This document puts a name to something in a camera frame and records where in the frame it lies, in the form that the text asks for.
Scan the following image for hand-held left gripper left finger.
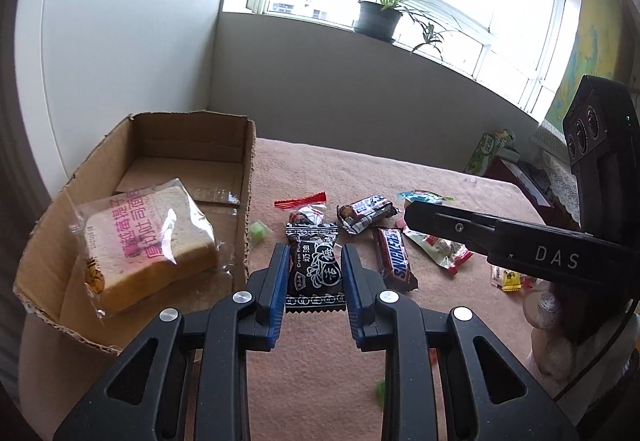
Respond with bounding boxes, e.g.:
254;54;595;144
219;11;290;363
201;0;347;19
52;242;293;441

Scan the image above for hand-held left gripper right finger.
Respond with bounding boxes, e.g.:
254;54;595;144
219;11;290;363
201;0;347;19
341;244;581;441

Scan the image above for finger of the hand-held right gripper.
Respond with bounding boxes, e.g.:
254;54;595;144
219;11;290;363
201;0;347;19
404;200;498;264

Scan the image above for red white snack packet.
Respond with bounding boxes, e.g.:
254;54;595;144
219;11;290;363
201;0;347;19
402;226;473;276

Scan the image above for blue green snack packet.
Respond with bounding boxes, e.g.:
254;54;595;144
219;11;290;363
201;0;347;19
397;190;453;206

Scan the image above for black candy packet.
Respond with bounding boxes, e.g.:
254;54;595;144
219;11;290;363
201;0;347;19
284;222;348;317

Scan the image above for brown chocolate bar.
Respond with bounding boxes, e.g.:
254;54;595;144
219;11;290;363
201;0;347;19
376;227;418;293

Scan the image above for red clear snack packet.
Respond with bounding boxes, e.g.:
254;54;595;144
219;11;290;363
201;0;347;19
274;192;327;226

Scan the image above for dark snack packet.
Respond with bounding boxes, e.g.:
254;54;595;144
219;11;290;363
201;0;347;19
336;195;400;234

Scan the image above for yellow snack packet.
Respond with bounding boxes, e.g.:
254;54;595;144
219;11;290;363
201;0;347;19
490;265;536;292

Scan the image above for brown cardboard box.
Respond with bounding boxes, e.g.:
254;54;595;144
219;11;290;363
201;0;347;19
12;110;257;356

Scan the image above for person's right hand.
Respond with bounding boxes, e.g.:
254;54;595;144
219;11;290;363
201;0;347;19
523;282;570;331

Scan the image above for white lace cloth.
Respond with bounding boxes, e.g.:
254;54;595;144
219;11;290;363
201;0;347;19
530;121;583;227

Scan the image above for dark red cabinet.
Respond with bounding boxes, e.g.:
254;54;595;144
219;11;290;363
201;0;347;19
482;156;581;232

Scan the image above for green carton box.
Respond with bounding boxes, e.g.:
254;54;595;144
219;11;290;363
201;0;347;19
464;128;516;176

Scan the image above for packaged bread slice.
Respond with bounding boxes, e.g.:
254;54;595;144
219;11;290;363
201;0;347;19
70;178;236;319

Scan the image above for potted spider plant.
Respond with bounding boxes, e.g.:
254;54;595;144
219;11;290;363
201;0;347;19
352;0;461;62

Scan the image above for white cabinet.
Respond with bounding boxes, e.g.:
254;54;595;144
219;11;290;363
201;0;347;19
15;0;233;202

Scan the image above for black cable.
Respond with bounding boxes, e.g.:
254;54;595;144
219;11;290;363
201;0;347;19
550;298;640;399

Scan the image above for wall map poster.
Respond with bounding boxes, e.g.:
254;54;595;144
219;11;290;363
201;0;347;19
542;0;626;126

